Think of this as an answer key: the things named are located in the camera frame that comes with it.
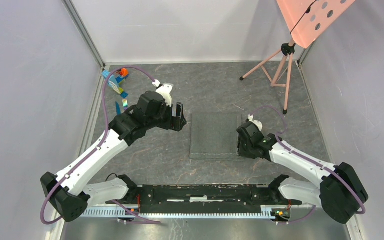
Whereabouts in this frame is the grey cloth napkin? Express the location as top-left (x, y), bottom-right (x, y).
top-left (189, 112), bottom-right (245, 161)

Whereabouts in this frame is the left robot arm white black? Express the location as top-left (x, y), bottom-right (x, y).
top-left (40, 91), bottom-right (187, 225)

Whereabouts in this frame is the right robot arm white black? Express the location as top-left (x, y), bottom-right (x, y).
top-left (236, 120), bottom-right (369, 224)

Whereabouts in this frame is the blue plastic knife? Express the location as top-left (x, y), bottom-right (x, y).
top-left (115, 102), bottom-right (122, 115)

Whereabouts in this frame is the orange toy figure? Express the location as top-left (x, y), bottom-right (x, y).
top-left (117, 68), bottom-right (130, 78)

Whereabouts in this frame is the blue toy block stack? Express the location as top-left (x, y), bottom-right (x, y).
top-left (107, 72), bottom-right (129, 99)

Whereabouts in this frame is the pink tripod stand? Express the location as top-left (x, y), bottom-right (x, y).
top-left (239, 38), bottom-right (296, 115)

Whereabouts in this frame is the pink perforated board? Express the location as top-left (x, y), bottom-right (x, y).
top-left (276, 0), bottom-right (355, 49)

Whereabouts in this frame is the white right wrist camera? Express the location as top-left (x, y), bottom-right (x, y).
top-left (247, 114), bottom-right (263, 132)

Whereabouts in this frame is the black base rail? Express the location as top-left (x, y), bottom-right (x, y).
top-left (118, 184), bottom-right (302, 214)

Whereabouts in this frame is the white slotted cable duct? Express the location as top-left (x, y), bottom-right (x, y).
top-left (81, 205), bottom-right (291, 220)

